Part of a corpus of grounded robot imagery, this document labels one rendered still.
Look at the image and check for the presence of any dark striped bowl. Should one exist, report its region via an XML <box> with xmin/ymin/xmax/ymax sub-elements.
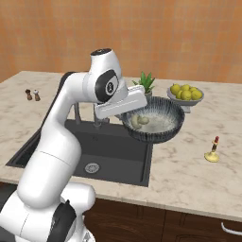
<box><xmin>121</xmin><ymin>95</ymin><xmax>186</xmax><ymax>145</ymax></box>

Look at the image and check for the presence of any grey tap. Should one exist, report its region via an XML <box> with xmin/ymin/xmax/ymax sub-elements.
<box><xmin>73</xmin><ymin>102</ymin><xmax>103</xmax><ymax>129</ymax></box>

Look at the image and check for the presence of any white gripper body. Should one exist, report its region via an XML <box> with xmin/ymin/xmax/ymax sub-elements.
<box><xmin>94</xmin><ymin>93</ymin><xmax>148</xmax><ymax>120</ymax></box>

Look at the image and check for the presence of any yellow holder with red candle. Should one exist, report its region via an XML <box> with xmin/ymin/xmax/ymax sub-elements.
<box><xmin>203</xmin><ymin>135</ymin><xmax>221</xmax><ymax>164</ymax></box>

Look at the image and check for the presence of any dark brown cupboard door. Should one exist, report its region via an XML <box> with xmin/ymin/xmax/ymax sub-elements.
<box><xmin>163</xmin><ymin>209</ymin><xmax>242</xmax><ymax>242</ymax></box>
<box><xmin>82</xmin><ymin>198</ymin><xmax>167</xmax><ymax>242</ymax></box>

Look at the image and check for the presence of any white cupboard handle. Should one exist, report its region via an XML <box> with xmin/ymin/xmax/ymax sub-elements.
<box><xmin>220</xmin><ymin>221</ymin><xmax>242</xmax><ymax>236</ymax></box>

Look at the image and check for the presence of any green potted plant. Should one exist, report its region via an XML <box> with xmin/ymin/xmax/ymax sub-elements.
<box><xmin>131</xmin><ymin>71</ymin><xmax>156</xmax><ymax>96</ymax></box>

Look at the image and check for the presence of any pale mushroom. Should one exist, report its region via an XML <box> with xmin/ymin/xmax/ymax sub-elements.
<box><xmin>130</xmin><ymin>113</ymin><xmax>151</xmax><ymax>130</ymax></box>

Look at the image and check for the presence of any dark cupboard front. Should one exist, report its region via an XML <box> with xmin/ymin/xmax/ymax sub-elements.
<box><xmin>0</xmin><ymin>181</ymin><xmax>19</xmax><ymax>212</ymax></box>

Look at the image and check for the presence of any white-topped salt shaker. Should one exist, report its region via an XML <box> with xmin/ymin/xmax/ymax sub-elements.
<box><xmin>32</xmin><ymin>89</ymin><xmax>42</xmax><ymax>102</ymax></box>

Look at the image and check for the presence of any dark grey sink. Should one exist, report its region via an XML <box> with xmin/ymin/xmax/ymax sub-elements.
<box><xmin>5</xmin><ymin>71</ymin><xmax>155</xmax><ymax>188</ymax></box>

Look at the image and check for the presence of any grey fruit bowl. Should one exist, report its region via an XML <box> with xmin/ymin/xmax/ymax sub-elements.
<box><xmin>166</xmin><ymin>86</ymin><xmax>205</xmax><ymax>114</ymax></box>

